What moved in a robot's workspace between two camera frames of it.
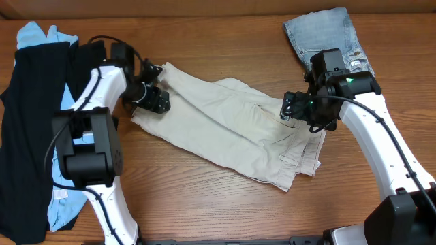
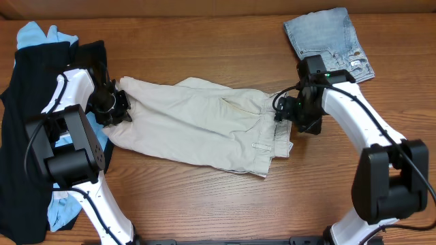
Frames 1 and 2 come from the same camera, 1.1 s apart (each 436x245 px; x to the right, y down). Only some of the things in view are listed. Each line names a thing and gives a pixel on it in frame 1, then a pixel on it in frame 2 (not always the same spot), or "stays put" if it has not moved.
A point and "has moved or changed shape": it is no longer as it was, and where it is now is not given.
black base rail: x=293 y=241 stays put
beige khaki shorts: x=234 y=125 has moved or changed shape
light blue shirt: x=64 y=200 stays put
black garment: x=28 y=109 stays put
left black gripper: x=158 y=100 -> x=122 y=103
